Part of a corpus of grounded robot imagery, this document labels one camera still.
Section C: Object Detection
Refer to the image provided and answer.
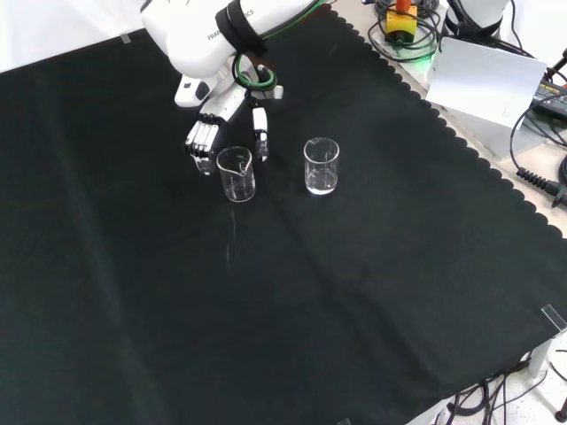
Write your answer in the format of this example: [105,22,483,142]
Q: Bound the clear glass beaker with spout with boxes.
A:
[215,146,258,204]

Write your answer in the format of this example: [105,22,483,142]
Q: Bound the yellow stop button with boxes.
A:
[384,0,419,46]

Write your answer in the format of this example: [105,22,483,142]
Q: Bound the black bench cloth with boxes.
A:
[0,3,567,425]

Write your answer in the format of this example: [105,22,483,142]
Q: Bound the thin glass rod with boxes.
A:
[226,210,236,269]

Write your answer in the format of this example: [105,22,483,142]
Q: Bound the black cable with ribbed plug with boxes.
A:
[508,102,567,209]

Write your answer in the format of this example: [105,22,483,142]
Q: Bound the clear glass beaker with water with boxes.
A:
[303,137,341,197]

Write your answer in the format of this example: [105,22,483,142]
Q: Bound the pale board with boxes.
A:
[424,36,549,130]

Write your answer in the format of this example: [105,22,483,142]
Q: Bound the black power adapter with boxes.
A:
[530,73,567,117]

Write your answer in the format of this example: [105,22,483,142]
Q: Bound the black floor cable bundle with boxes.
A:
[436,352,567,425]

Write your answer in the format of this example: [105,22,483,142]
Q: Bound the grey metal base plate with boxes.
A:
[423,61,567,161]

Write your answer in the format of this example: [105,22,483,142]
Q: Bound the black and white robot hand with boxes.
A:
[174,65,285,177]

